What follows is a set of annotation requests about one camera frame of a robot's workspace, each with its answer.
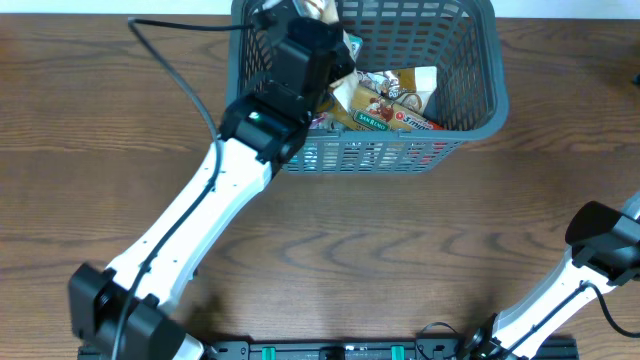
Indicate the grey plastic basket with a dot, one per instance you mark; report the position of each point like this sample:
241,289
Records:
458,37

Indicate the beige brown snack pouch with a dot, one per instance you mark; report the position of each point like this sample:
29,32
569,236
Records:
412,87

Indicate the San Remo pasta packet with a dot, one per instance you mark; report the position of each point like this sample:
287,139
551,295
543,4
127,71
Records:
370,111

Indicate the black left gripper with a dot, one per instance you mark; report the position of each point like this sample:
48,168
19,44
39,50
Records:
341,53

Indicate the beige snack bag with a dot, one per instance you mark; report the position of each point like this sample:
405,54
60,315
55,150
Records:
383,83
345,86

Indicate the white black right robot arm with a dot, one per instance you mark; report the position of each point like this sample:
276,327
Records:
601,255

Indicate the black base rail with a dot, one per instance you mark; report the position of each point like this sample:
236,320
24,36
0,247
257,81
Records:
554,348

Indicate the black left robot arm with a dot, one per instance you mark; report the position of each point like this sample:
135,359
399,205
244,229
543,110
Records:
124,311

